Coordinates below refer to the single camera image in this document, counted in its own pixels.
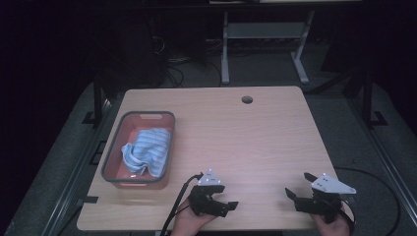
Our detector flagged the blue striped towel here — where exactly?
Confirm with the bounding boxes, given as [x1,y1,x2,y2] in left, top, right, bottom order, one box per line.
[121,127,172,178]

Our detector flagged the person's left hand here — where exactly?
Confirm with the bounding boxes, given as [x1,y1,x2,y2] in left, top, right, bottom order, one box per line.
[169,198,218,236]

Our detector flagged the white metal desk frame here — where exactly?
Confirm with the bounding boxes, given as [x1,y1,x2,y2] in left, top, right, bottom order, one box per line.
[220,9,317,86]

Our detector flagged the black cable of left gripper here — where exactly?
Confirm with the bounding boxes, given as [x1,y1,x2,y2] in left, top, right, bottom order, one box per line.
[158,172,205,236]

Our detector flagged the tangle of floor cables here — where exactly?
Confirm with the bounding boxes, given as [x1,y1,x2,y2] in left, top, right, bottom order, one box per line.
[149,32,224,89]

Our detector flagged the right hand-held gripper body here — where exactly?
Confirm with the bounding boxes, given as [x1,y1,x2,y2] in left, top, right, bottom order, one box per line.
[294,172,358,224]

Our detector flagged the black metal stand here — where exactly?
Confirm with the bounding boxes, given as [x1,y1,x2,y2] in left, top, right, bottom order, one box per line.
[82,73,109,130]
[360,62,389,130]

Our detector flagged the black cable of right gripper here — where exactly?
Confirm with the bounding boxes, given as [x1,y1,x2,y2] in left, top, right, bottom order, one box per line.
[333,166,401,236]

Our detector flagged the aluminium floor rail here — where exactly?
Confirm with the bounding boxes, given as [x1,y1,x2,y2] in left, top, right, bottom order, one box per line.
[41,96,114,236]
[347,96,417,228]

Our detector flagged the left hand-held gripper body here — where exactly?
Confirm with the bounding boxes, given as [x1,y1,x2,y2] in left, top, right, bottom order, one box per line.
[188,168,227,217]

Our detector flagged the red basket with grey rim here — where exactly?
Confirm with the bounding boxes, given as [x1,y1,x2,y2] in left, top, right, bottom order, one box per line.
[100,110,176,191]

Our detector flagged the person's right hand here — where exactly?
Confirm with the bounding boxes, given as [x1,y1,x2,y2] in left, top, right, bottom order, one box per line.
[309,202,352,236]

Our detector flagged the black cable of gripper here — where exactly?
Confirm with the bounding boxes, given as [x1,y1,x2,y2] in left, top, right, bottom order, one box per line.
[158,172,205,236]
[333,166,401,236]

